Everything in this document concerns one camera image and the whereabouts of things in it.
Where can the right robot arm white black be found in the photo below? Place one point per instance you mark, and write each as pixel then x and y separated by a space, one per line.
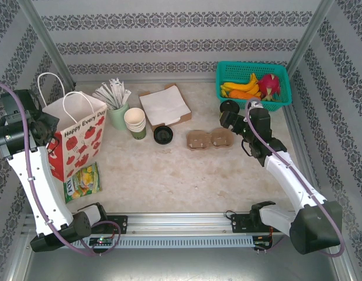
pixel 291 178

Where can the aluminium frame post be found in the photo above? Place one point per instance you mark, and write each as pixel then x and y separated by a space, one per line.
pixel 312 30
pixel 44 32

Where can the teal plastic basket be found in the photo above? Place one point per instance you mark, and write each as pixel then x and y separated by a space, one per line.
pixel 239 70

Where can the aluminium mounting rail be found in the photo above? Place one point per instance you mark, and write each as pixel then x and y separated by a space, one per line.
pixel 180 222

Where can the aluminium table edge rail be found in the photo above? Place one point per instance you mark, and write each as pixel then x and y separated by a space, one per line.
pixel 192 80

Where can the pink dragon fruit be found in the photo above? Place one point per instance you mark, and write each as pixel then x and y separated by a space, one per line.
pixel 270 85

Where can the brown cardboard napkin tray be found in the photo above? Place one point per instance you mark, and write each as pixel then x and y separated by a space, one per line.
pixel 186 116

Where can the red white paper gift bag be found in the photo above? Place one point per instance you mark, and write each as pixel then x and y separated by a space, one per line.
pixel 81 140

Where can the mint green straw cup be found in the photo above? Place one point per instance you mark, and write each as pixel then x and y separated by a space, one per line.
pixel 117 117

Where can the green yellow snack packet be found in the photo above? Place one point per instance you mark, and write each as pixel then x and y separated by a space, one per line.
pixel 84 181

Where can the brown pulp cup carrier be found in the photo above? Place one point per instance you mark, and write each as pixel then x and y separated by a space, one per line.
pixel 198 140

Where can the green paper coffee cup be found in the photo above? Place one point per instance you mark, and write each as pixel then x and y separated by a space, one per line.
pixel 135 127
pixel 134 115
pixel 139 135

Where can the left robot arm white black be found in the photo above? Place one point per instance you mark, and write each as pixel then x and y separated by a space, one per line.
pixel 37 181

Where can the orange carrot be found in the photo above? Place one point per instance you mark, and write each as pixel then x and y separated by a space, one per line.
pixel 242 94

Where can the yellow banana bunch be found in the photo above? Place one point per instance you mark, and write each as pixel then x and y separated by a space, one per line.
pixel 245 86

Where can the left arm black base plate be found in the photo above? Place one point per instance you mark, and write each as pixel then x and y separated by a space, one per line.
pixel 120 224

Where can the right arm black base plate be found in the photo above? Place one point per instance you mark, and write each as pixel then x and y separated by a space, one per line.
pixel 237 224

